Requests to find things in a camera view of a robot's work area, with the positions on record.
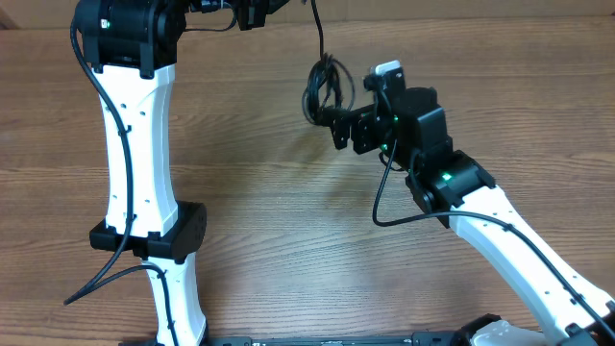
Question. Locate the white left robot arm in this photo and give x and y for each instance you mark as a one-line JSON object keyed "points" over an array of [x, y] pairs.
{"points": [[128, 50]]}

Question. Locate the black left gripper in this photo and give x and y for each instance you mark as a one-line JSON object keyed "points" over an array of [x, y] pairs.
{"points": [[254, 12]]}

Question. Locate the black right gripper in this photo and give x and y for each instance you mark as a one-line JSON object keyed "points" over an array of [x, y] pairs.
{"points": [[359, 121]]}

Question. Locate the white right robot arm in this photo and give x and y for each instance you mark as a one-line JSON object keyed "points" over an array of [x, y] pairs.
{"points": [[408, 127]]}

